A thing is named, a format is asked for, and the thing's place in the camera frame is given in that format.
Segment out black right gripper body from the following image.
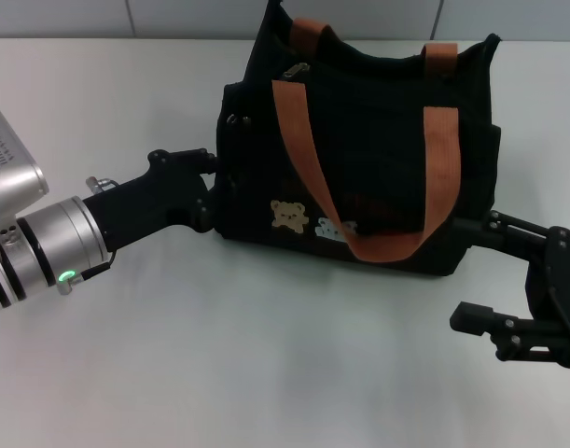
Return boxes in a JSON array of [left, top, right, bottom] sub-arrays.
[[523, 226, 570, 370]]

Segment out black food bag orange handles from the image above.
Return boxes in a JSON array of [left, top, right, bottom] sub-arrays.
[[214, 0, 503, 277]]

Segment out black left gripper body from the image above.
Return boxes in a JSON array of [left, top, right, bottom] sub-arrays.
[[81, 148, 213, 254]]

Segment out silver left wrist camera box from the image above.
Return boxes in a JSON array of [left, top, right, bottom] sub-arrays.
[[0, 107, 50, 221]]

